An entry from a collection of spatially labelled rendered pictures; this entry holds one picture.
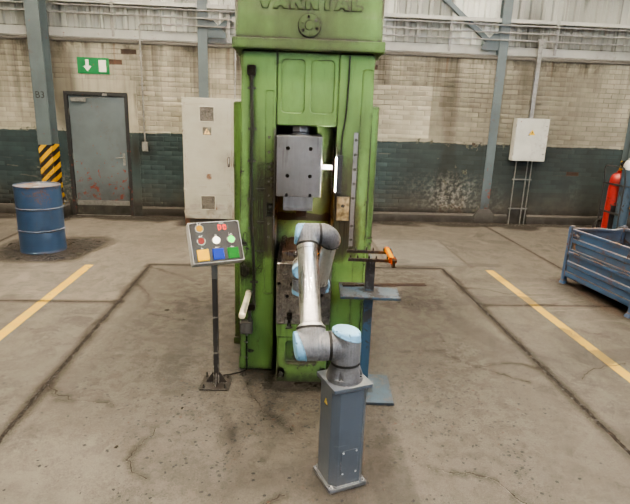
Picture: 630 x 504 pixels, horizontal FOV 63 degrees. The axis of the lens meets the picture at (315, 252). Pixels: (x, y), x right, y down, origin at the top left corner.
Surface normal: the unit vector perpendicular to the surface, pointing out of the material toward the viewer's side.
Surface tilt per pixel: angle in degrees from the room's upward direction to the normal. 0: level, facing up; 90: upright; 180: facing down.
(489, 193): 90
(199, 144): 90
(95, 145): 90
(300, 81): 90
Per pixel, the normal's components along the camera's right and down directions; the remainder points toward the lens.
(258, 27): 0.02, 0.26
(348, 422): 0.40, 0.25
